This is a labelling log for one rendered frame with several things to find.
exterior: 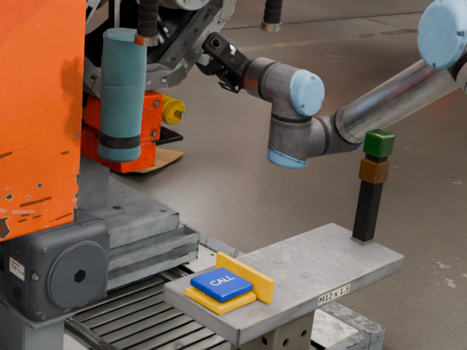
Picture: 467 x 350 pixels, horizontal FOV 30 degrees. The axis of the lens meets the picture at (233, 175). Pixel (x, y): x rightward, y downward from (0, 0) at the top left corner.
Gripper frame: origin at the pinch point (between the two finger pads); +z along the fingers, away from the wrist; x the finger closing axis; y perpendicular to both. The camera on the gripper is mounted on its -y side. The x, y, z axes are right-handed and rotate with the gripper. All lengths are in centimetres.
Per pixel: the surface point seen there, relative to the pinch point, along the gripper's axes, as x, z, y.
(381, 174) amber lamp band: -16, -69, -9
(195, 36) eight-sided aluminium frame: 0.0, -6.1, -7.1
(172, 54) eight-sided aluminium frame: -5.9, -2.9, -6.4
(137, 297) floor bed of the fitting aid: -54, -7, 28
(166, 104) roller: -15.4, -4.6, -0.2
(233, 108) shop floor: 47, 107, 138
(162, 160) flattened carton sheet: -4, 71, 85
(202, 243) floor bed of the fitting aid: -30, 3, 49
